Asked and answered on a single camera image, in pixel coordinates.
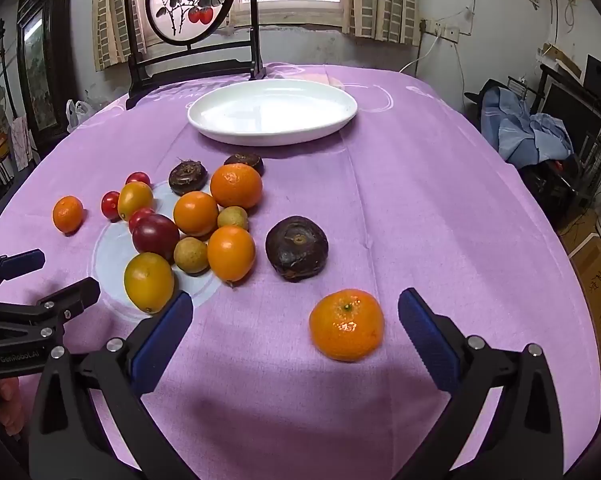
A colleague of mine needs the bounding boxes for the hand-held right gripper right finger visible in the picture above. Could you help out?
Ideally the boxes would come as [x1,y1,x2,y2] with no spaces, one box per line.
[395,287,566,480]

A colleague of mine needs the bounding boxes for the small orange mandarin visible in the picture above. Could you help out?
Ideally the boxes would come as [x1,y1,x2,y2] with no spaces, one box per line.
[52,195,84,234]

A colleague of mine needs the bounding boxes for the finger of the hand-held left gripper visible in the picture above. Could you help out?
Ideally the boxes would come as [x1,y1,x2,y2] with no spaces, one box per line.
[0,249,46,301]
[0,276,101,343]

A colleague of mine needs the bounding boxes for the blue cloth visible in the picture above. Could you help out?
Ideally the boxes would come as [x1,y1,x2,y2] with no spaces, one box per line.
[483,85,574,166]

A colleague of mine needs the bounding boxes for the wall power outlet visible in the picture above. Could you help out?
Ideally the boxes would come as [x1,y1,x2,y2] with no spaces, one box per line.
[419,19,461,42]

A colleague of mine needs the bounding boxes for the large dark water chestnut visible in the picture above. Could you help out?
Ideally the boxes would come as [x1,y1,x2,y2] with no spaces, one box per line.
[265,215,329,283]

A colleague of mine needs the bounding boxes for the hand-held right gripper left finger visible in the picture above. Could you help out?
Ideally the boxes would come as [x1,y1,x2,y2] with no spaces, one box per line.
[29,290,196,480]

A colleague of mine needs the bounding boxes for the white power cable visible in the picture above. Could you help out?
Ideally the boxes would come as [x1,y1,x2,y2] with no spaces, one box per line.
[399,35,440,75]

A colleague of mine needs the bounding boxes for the yellow kumquat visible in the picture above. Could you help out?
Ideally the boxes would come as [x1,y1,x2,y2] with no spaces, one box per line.
[124,252,175,314]

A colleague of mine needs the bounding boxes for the purple tablecloth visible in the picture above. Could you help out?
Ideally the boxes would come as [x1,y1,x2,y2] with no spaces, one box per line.
[0,64,601,480]

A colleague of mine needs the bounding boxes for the white oval plate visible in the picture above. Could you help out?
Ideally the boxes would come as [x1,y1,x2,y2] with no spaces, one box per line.
[187,79,358,147]

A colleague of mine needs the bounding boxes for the person's left hand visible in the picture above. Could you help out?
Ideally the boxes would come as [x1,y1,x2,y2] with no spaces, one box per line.
[0,377,25,437]

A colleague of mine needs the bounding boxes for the orange-yellow kumquat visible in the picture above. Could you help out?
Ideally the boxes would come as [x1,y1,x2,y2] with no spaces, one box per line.
[118,181,154,222]

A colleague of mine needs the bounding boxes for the tan longan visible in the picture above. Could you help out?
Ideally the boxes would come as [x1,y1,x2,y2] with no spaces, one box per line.
[217,206,250,232]
[174,236,210,276]

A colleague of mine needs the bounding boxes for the dark wooden framed cabinet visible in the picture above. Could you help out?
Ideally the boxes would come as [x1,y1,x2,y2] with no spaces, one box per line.
[15,0,76,137]

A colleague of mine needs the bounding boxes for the large orange mandarin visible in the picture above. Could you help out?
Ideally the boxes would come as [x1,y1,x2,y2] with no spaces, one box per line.
[210,163,264,210]

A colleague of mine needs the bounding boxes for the dark wooden chair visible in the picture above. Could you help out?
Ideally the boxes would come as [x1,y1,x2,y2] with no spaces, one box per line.
[124,0,266,111]

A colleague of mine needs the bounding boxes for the smooth orange kumquat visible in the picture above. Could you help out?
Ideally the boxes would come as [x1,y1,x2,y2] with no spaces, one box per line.
[207,225,256,283]
[173,191,220,237]

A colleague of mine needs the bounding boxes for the striped beige curtain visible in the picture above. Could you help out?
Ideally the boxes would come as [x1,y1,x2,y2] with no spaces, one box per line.
[349,0,421,45]
[91,0,147,72]

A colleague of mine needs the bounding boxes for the white plastic bag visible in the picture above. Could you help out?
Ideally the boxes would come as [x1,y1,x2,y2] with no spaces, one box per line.
[66,99,92,133]

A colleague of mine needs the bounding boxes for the dark red plum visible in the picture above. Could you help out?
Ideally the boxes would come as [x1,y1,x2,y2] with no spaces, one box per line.
[132,213,180,262]

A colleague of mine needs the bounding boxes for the cardboard box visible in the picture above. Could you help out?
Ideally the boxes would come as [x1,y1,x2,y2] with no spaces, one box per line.
[569,240,601,392]

